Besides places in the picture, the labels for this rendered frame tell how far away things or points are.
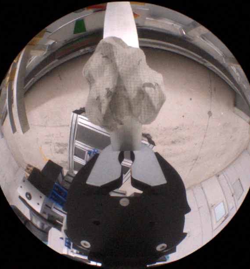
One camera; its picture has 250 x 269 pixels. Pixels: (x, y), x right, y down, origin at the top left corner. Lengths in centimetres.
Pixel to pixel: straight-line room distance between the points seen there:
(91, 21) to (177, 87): 99
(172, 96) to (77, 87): 102
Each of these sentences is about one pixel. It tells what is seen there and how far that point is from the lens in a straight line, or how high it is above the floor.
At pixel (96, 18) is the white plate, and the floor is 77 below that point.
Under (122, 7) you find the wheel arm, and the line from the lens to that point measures 15.
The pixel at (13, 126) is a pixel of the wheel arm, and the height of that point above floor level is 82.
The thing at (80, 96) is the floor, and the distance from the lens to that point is 107.
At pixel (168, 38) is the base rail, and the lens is 37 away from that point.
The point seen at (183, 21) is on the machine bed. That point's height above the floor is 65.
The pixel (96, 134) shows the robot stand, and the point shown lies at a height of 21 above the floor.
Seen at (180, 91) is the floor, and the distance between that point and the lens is 110.
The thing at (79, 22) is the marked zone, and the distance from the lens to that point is 29.
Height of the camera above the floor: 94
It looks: 61 degrees down
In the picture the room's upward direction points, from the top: 177 degrees counter-clockwise
